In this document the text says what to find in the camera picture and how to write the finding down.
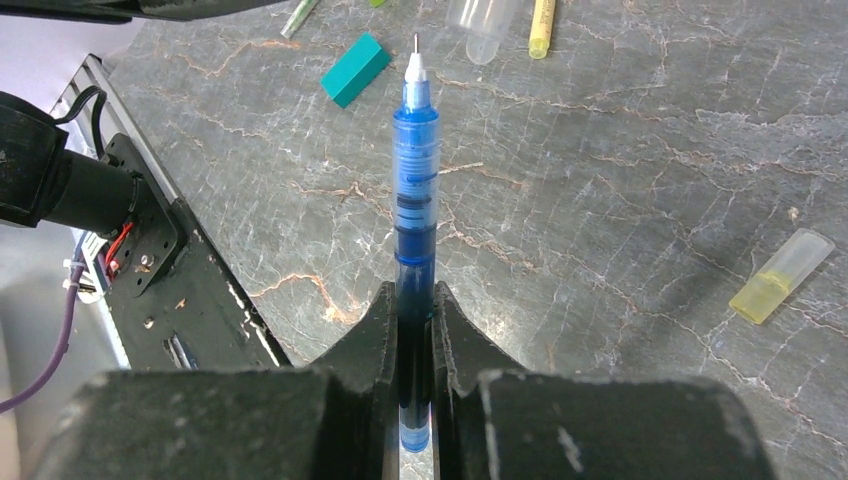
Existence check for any teal block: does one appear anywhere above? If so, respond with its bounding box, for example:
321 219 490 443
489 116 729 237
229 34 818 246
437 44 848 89
320 33 391 109

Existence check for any clear small pen cap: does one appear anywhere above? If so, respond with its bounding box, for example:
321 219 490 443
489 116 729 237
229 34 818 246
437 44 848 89
446 0 520 65

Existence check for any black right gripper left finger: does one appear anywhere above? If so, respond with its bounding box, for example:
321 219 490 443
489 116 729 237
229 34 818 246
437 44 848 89
33 282 399 479

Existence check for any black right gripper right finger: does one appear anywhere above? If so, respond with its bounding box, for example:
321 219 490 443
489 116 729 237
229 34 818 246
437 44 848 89
431 283 775 479

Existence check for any green highlighter pen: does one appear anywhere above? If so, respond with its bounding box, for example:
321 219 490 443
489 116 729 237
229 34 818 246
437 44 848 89
280 0 319 39

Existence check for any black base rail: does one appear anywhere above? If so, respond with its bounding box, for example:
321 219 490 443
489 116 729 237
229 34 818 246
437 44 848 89
53 56 291 370

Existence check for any clear yellow pen cap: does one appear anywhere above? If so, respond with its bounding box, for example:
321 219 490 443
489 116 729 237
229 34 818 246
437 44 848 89
728 228 835 324

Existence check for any blue pen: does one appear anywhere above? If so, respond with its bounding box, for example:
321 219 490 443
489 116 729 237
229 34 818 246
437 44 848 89
392 33 441 453

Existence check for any yellow highlighter pen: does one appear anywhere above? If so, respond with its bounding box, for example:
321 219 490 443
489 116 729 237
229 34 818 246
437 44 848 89
528 0 556 60

